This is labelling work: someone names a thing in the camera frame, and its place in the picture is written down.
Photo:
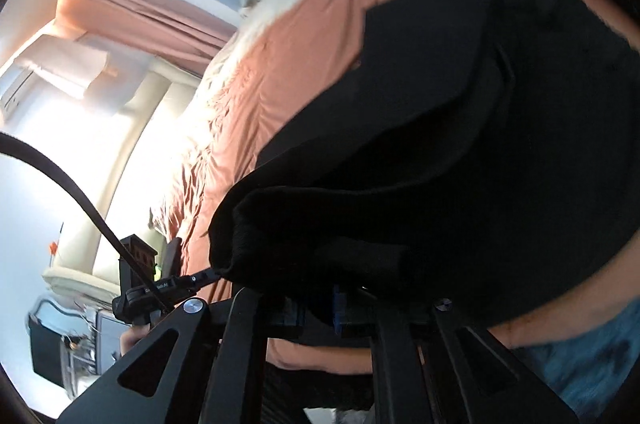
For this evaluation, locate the blue cloth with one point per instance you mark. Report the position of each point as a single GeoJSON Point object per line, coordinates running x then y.
{"type": "Point", "coordinates": [590, 354]}

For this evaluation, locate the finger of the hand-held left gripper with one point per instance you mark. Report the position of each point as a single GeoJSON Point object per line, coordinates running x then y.
{"type": "Point", "coordinates": [205, 276]}

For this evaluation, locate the white nightstand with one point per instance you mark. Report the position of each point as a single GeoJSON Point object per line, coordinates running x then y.
{"type": "Point", "coordinates": [100, 329]}

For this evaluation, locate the black pants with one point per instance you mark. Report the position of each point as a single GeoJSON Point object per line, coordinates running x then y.
{"type": "Point", "coordinates": [425, 129]}

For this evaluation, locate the cream padded headboard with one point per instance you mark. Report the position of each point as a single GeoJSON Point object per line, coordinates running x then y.
{"type": "Point", "coordinates": [145, 114]}

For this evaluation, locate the orange blanket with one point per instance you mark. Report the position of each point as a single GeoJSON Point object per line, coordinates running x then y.
{"type": "Point", "coordinates": [300, 54]}

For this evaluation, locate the white air conditioner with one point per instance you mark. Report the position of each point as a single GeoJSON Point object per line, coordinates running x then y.
{"type": "Point", "coordinates": [15, 94]}

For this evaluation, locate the beige curtain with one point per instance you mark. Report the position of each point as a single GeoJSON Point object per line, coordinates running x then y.
{"type": "Point", "coordinates": [150, 19]}

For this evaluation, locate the black monitor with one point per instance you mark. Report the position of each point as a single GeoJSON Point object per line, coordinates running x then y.
{"type": "Point", "coordinates": [45, 349]}

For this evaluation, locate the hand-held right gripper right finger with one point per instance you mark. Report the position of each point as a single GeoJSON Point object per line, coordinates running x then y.
{"type": "Point", "coordinates": [341, 309]}

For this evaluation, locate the person's left hand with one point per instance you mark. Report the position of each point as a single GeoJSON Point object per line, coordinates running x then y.
{"type": "Point", "coordinates": [131, 339]}

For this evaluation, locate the white hanging cloth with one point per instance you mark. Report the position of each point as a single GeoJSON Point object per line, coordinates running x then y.
{"type": "Point", "coordinates": [65, 64]}

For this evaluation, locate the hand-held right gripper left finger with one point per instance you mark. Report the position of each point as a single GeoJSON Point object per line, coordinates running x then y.
{"type": "Point", "coordinates": [290, 321]}

